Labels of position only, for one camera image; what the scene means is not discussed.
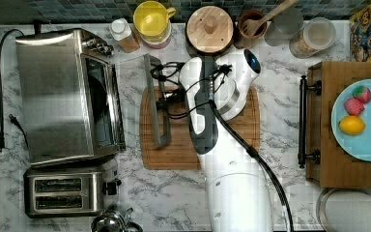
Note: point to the cereal-filled plastic container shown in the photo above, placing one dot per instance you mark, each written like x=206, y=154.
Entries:
x=316, y=35

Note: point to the wooden fork spatula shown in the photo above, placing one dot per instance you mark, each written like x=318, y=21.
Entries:
x=251, y=26

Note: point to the bamboo cutting board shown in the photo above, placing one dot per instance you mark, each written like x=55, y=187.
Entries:
x=179, y=152

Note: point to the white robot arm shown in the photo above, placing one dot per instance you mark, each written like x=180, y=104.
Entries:
x=215, y=91

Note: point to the red strawberry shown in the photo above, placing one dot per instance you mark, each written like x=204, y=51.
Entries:
x=362, y=94

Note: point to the light blue plate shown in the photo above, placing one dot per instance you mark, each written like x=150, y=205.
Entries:
x=359, y=145

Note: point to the glass oven door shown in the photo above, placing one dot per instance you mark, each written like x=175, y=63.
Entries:
x=139, y=94

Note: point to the wooden tray with black handle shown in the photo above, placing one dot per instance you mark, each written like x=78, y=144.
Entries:
x=326, y=163

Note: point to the pink strawberry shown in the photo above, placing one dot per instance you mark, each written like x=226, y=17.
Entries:
x=354, y=107

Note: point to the yellow lemon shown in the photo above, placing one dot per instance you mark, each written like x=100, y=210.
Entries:
x=352, y=125

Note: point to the spice bottle with white cap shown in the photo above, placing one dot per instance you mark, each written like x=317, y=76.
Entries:
x=123, y=35

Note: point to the yellow cup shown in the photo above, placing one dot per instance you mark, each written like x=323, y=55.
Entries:
x=151, y=19

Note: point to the stainless steel two-slot toaster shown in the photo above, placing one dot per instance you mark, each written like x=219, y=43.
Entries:
x=66, y=192

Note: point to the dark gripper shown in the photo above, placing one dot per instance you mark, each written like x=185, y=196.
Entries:
x=163, y=73

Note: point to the round wooden lid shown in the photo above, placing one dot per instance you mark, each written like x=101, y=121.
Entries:
x=209, y=30

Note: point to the brown utensil crock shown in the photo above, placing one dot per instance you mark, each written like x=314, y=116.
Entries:
x=244, y=36

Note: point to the clear glass jar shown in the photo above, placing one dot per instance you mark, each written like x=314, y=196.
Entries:
x=284, y=27

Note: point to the stainless steel toaster oven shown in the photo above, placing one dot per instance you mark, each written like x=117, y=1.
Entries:
x=70, y=97

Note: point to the shiny steel kettle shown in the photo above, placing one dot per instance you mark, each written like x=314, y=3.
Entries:
x=112, y=220

